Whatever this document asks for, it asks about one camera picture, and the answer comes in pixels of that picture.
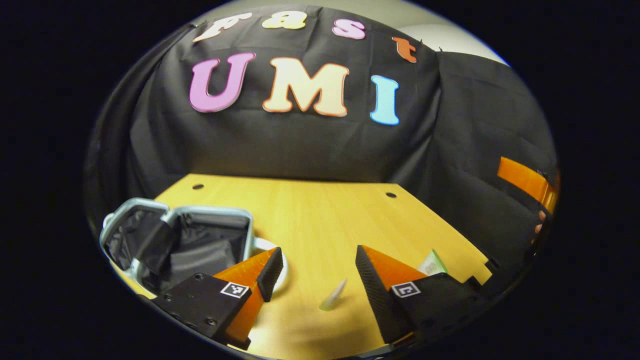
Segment silver hard-shell suitcase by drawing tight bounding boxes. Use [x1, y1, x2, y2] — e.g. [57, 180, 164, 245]
[99, 197, 289, 296]

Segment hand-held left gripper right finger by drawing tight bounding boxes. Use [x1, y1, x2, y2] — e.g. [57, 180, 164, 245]
[355, 244, 493, 347]

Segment white sachet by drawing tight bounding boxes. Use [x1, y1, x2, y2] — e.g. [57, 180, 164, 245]
[319, 278, 348, 312]

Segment green and white packet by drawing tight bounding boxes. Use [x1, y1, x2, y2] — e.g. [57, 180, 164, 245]
[417, 249, 449, 277]

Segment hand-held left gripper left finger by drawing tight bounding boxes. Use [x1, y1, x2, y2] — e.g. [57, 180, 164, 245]
[150, 246, 284, 351]

